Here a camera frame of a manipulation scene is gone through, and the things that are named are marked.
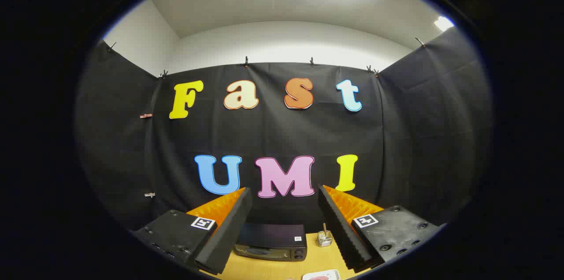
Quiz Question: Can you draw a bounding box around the black toaster oven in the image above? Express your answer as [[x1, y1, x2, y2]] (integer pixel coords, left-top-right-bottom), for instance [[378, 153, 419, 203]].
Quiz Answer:
[[233, 223, 308, 262]]

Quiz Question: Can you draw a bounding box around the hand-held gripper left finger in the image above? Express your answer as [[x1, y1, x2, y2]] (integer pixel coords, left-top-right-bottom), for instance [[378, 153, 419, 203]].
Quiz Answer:
[[132, 187, 253, 275]]

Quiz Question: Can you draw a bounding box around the white square plate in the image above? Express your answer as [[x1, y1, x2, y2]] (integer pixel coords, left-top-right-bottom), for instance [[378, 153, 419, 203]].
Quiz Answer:
[[302, 269, 341, 280]]

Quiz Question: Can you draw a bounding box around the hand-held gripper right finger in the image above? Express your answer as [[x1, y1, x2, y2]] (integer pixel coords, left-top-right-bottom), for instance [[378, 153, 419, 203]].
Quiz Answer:
[[318, 184, 443, 273]]

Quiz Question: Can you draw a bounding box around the small ceiling light panel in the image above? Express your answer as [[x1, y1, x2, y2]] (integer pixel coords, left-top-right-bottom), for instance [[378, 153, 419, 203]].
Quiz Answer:
[[434, 16, 455, 32]]

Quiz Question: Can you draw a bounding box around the black backdrop cloth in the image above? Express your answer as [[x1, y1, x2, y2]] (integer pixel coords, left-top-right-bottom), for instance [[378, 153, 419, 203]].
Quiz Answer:
[[75, 27, 493, 234]]

